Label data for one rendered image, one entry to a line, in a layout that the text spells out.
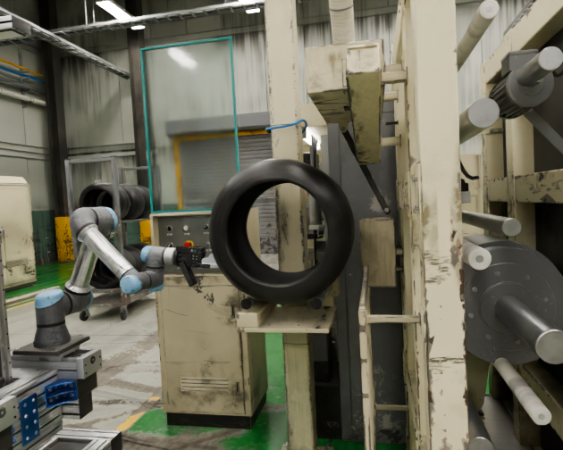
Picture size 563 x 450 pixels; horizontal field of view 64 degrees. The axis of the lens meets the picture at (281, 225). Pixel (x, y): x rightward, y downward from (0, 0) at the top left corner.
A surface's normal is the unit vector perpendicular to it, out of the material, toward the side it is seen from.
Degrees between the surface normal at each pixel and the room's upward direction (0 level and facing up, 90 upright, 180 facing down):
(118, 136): 90
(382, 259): 90
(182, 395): 90
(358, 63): 72
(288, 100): 90
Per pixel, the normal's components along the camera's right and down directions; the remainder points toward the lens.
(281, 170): -0.18, -0.12
